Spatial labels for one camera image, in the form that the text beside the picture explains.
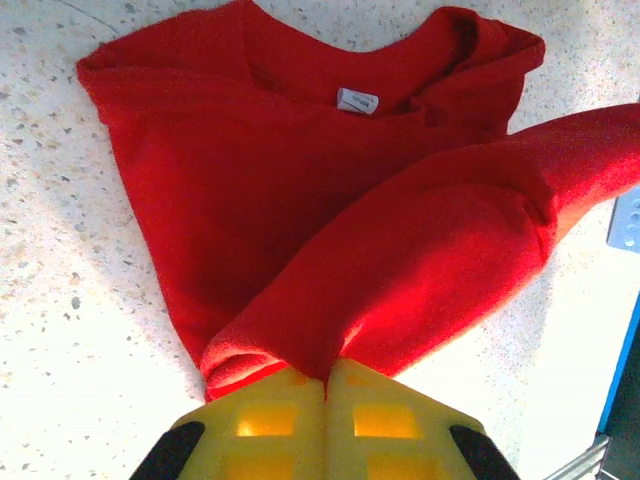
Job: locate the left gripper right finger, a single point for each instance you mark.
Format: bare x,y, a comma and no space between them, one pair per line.
390,440

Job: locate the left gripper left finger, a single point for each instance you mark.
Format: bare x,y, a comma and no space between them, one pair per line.
260,440

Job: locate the red t-shirt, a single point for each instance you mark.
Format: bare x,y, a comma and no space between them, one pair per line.
300,200

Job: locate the white plastic basket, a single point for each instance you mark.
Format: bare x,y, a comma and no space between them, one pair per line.
627,225

